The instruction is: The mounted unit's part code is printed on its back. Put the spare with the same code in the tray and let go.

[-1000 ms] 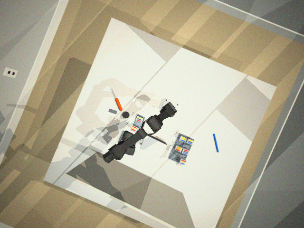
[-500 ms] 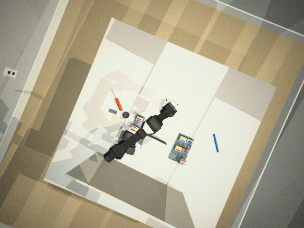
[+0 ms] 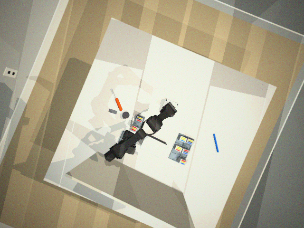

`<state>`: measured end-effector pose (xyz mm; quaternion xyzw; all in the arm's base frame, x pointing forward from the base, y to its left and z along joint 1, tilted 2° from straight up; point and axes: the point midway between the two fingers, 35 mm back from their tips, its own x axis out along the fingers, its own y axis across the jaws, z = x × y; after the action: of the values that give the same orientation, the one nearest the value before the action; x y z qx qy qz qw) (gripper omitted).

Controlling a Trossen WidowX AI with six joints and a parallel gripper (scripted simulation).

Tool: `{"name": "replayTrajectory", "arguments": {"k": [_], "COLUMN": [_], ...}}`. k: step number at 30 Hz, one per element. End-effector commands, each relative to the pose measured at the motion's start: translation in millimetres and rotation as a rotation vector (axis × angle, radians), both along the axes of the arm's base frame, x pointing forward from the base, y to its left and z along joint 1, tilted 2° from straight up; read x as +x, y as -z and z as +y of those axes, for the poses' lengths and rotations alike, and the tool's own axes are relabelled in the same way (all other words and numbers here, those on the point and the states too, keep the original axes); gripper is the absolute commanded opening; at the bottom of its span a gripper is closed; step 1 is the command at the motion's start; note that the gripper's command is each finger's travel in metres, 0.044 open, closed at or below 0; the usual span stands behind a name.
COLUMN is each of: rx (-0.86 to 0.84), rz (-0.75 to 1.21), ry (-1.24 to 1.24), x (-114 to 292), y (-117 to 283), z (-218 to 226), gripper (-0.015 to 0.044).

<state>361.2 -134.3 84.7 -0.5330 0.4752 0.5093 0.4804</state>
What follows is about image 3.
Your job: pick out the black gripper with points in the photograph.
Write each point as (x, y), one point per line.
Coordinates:
(127, 134)

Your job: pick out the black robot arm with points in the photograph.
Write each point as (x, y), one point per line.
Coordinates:
(154, 122)

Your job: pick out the beige flat panel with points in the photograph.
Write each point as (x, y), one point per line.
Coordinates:
(133, 189)

